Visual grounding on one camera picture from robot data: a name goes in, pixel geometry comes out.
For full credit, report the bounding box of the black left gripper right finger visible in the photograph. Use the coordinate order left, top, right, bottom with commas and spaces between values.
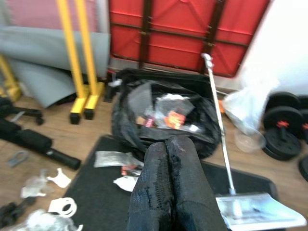
165, 136, 229, 231

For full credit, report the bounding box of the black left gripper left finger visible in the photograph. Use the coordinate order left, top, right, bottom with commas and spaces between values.
125, 141, 178, 231

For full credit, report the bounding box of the white long handled dustpan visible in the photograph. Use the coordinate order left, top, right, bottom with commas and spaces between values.
201, 52, 308, 231

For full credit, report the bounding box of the black trash bag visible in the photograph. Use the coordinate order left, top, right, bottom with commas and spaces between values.
111, 68, 222, 161

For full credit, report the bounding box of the black floor mat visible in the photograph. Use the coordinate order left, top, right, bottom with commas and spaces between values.
61, 136, 286, 231

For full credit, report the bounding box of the white paper scrap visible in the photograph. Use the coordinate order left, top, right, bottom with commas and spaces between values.
113, 177, 140, 193

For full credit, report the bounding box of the red and black packet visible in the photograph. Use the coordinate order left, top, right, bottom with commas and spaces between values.
121, 165, 145, 178

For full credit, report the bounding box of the silver foil packet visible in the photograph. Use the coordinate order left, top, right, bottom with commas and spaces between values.
93, 151, 144, 168

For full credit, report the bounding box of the orange snack packet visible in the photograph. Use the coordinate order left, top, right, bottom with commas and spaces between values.
166, 111, 186, 130

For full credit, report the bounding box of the clear plastic bowl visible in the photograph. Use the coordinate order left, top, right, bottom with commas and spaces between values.
234, 131, 267, 154

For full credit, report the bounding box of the black weight plate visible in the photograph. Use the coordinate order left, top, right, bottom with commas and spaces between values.
262, 127, 301, 161
268, 92, 301, 110
263, 105, 303, 132
298, 155, 308, 182

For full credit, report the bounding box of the clear plastic bag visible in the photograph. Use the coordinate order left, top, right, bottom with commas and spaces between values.
222, 67, 281, 137

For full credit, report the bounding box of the crumpled clear plastic wrap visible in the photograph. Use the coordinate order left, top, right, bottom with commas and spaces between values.
0, 209, 84, 231
20, 169, 55, 199

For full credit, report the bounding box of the grey metal carabiner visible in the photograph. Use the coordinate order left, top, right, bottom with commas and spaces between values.
7, 150, 29, 168

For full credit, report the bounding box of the black metal bench foot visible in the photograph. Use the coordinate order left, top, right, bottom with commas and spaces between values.
0, 97, 45, 126

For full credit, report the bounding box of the red folded table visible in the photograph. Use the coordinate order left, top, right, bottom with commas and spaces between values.
108, 0, 271, 79

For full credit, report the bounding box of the grey rolled mat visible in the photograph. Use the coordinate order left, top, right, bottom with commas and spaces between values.
0, 26, 111, 109

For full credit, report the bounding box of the pink foam mat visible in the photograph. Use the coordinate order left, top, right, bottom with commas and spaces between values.
4, 0, 102, 32

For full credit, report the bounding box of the white plastic bracket piece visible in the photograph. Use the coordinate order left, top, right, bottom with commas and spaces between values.
47, 167, 72, 189

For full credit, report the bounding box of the white plastic ring piece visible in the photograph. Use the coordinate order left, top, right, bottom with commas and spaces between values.
48, 197, 77, 218

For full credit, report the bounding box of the black strap bundle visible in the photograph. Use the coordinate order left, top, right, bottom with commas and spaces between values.
0, 197, 37, 224

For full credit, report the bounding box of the yellow tubular frame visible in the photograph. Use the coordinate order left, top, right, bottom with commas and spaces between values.
56, 0, 105, 125
0, 54, 22, 102

